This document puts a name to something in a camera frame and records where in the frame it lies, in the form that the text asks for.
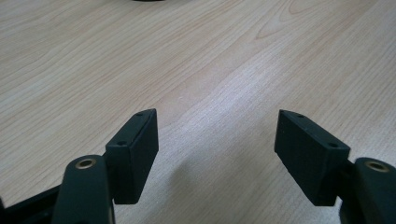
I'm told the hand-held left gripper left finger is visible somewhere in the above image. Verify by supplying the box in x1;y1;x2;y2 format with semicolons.
104;107;160;205

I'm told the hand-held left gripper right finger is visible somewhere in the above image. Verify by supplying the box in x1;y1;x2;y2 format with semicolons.
274;108;351;207

